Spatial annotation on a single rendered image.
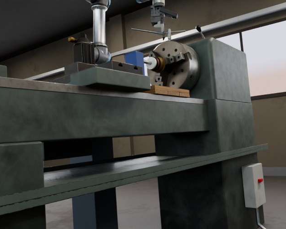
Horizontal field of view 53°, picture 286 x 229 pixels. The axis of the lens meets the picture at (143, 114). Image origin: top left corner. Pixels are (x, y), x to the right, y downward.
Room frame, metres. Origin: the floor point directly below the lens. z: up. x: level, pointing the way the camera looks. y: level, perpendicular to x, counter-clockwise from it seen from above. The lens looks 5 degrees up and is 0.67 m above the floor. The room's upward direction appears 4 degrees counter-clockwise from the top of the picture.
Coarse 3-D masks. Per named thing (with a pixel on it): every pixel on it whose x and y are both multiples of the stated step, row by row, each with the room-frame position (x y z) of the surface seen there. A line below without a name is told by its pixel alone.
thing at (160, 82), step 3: (162, 72) 1.64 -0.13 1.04; (165, 72) 1.67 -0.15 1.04; (156, 75) 1.65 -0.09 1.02; (159, 75) 1.63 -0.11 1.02; (162, 75) 1.65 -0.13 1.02; (165, 75) 1.67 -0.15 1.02; (156, 78) 1.67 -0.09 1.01; (159, 78) 1.66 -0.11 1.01; (162, 78) 1.66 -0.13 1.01; (165, 78) 1.68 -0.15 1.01; (159, 81) 1.69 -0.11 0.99; (162, 81) 1.66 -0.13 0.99; (165, 81) 1.69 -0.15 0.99; (159, 84) 1.69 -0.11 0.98; (162, 84) 1.67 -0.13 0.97; (165, 84) 1.69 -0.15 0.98
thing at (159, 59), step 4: (156, 60) 1.56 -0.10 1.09; (160, 60) 1.58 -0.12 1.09; (164, 60) 1.60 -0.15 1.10; (160, 64) 1.58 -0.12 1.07; (164, 64) 1.60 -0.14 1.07; (156, 68) 1.58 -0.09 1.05; (160, 68) 1.59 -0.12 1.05; (164, 68) 1.64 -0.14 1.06; (156, 72) 1.64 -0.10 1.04; (160, 72) 1.63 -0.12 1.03
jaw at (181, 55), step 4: (172, 56) 1.59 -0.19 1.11; (176, 56) 1.60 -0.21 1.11; (180, 56) 1.58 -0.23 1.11; (184, 56) 1.60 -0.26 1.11; (188, 56) 1.61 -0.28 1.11; (168, 60) 1.61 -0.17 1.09; (172, 60) 1.60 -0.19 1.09; (176, 60) 1.60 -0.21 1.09; (180, 60) 1.60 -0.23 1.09; (184, 60) 1.61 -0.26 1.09; (168, 64) 1.61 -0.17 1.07; (172, 64) 1.62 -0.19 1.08; (176, 64) 1.64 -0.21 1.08
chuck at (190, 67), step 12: (156, 48) 1.74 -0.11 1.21; (168, 48) 1.68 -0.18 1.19; (180, 48) 1.63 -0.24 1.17; (192, 60) 1.62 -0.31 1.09; (168, 72) 1.78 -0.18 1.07; (180, 72) 1.64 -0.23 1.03; (192, 72) 1.63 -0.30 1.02; (156, 84) 1.75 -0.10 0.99; (168, 84) 1.69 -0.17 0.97; (180, 84) 1.64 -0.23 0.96
